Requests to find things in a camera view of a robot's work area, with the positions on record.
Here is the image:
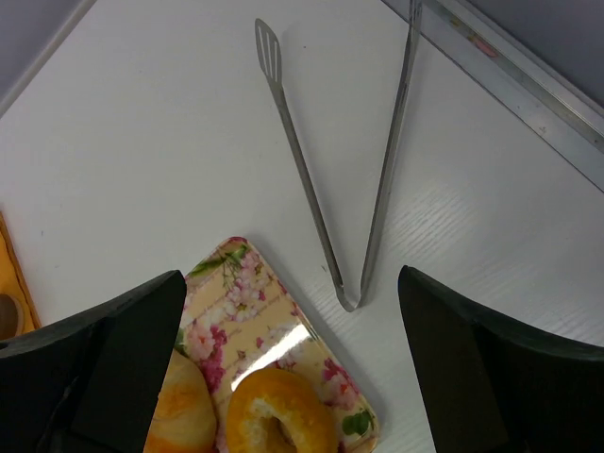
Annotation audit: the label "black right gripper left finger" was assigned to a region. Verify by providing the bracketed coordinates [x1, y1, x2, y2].
[1, 270, 186, 452]

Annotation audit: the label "orange cloth mat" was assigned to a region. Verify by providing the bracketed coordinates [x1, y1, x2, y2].
[1, 216, 42, 336]

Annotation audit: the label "aluminium table edge rail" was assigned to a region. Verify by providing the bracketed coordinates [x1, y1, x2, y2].
[387, 1, 603, 188]

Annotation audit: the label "metal kitchen tongs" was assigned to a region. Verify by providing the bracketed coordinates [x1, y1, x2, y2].
[254, 1, 424, 312]

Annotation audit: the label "round twisted bread bun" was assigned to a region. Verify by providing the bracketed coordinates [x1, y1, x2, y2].
[143, 350, 217, 452]

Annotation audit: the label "bagel ring bread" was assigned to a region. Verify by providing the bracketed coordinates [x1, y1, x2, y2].
[226, 368, 339, 452]

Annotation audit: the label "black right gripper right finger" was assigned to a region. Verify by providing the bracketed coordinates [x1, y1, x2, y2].
[398, 266, 603, 452]

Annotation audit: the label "floral rectangular tray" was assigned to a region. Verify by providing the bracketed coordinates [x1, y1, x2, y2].
[176, 237, 379, 452]

